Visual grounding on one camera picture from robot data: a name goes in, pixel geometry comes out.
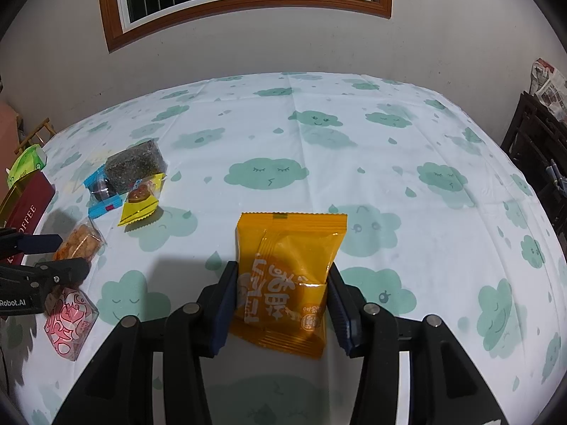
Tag orange snack packet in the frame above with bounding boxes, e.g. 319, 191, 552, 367
228, 211, 348, 359

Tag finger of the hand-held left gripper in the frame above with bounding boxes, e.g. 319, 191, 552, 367
0, 226, 63, 260
0, 257, 92, 294

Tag red tin box gold inside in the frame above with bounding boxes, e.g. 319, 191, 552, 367
0, 172, 57, 266

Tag dark wooden cabinet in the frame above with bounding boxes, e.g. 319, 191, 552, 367
500, 91, 567, 249

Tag small yellow snack packet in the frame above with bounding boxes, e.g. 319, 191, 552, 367
119, 174, 165, 227

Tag light wooden chair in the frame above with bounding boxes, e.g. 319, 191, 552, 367
15, 117, 56, 153

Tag blue snack packet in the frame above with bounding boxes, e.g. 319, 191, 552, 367
83, 164, 124, 221

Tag pink patterned snack packet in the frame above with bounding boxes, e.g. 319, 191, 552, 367
43, 287, 99, 362

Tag green tissue pack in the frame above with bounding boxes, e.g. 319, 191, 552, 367
5, 145, 48, 189

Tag cloud printed tablecloth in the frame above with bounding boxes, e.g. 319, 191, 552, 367
0, 71, 567, 425

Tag clear fried twist packet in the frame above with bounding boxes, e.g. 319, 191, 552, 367
52, 218, 108, 275

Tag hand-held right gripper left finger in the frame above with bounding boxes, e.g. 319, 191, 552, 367
53, 260, 240, 425

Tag brown framed window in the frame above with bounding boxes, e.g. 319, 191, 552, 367
97, 0, 393, 53

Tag newspaper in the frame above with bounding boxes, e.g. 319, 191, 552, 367
530, 57, 567, 122

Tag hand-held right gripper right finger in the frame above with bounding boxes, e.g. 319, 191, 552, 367
325, 263, 506, 425

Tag clear dark sesame snack packet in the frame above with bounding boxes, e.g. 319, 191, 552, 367
105, 138, 168, 196

